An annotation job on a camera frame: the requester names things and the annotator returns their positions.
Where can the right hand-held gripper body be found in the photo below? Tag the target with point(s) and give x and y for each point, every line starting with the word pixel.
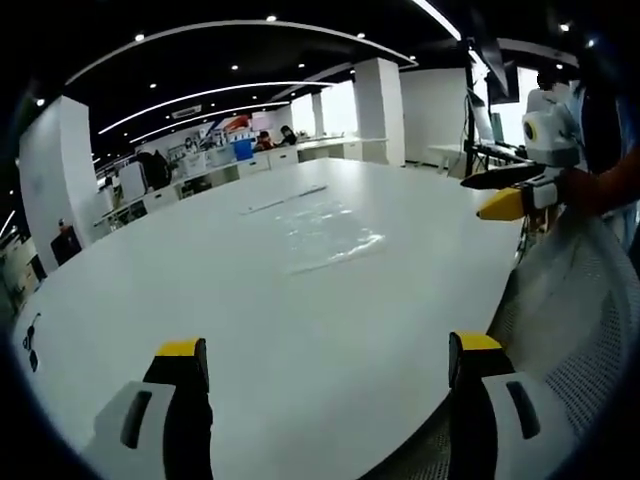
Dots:
pixel 549 132

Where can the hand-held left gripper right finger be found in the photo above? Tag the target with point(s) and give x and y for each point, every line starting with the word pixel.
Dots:
pixel 500 405

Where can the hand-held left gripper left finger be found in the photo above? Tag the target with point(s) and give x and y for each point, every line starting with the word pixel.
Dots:
pixel 150 400

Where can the crinkled transparent food packaging bag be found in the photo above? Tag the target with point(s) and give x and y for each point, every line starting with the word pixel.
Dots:
pixel 327 235

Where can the small white table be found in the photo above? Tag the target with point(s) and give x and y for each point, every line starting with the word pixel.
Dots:
pixel 450 155

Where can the person's dark torso clothing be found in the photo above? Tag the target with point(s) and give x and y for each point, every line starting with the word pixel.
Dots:
pixel 607 115

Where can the black stand with dark panel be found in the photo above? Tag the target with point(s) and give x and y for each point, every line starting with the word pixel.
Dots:
pixel 492 75

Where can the white desk row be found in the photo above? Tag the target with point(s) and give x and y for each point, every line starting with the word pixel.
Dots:
pixel 340 147

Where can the black chair with red item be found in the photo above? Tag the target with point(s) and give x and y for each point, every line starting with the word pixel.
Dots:
pixel 65 245

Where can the white cabinet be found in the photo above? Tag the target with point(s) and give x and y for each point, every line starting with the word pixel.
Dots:
pixel 132 184

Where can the black office chair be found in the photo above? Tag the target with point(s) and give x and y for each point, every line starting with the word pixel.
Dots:
pixel 154 170

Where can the blue storage box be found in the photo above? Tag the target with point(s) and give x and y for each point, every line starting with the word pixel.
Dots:
pixel 244 151

